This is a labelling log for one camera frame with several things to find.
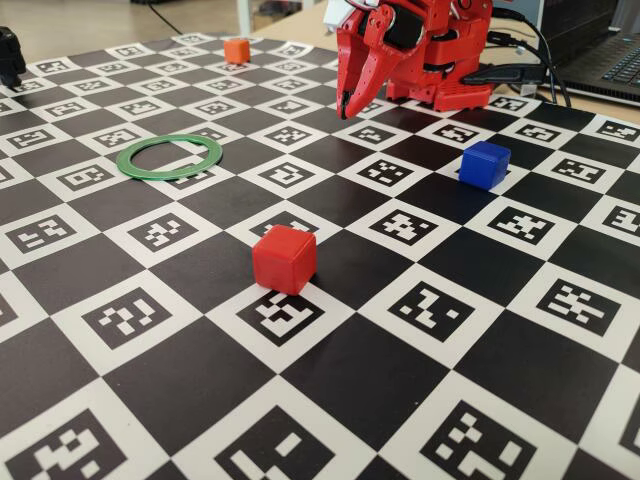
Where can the white table leg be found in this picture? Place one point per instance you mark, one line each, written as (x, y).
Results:
(244, 20)

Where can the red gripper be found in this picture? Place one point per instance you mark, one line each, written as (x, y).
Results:
(356, 59)

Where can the blue cube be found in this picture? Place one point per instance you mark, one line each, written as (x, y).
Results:
(482, 165)

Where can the black power adapter plug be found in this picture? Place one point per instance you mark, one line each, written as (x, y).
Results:
(505, 74)

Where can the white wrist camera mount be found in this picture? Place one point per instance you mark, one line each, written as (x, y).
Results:
(335, 15)

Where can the black laptop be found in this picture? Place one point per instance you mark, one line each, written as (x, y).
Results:
(600, 40)

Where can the red robot arm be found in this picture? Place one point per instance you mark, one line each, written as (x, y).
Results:
(450, 55)

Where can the orange cube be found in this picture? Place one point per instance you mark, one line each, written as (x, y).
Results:
(236, 50)

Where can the black plastic device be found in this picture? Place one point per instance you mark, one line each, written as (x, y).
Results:
(10, 55)

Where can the black white marker checkerboard mat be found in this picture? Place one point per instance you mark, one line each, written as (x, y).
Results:
(150, 375)

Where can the red cube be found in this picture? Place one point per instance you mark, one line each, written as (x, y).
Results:
(282, 257)

